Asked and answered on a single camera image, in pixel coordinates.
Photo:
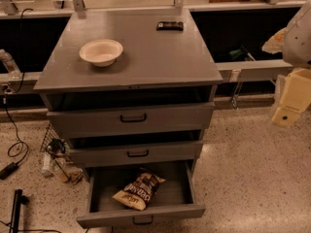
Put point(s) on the clear plastic water bottle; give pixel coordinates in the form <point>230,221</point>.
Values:
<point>10,65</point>

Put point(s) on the black power adapter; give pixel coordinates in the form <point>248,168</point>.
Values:
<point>8,170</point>

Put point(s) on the grey middle drawer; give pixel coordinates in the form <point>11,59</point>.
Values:
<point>136,154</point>

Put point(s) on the wire mesh basket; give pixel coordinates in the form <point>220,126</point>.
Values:
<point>49,136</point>

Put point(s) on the grey drawer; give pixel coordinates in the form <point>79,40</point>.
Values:
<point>131,120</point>
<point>174,199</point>
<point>136,154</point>

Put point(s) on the grey bottom drawer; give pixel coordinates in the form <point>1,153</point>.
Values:
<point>174,199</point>

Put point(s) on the black stand post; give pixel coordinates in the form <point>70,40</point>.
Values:
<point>19,200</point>

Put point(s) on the yellow robot base panel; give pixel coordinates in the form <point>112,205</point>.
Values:
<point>295,98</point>

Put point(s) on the grey drawer cabinet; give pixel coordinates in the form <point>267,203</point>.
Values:
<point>155,68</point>

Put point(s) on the black snack bar wrapper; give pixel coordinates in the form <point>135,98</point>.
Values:
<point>170,26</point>

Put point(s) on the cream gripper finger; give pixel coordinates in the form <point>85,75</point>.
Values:
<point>275,43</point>

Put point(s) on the brown chip bag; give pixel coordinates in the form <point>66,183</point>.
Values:
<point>138,194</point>

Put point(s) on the clutter pile beside cabinet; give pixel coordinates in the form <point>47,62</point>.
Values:
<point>56,163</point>

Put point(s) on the grey top drawer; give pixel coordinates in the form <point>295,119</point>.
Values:
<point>131,120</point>

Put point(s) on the grey metal rail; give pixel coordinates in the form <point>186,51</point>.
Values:
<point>253,71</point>

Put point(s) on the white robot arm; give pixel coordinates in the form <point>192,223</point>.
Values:
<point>294,41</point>

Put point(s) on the green object in bin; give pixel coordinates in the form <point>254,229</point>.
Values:
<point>236,55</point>

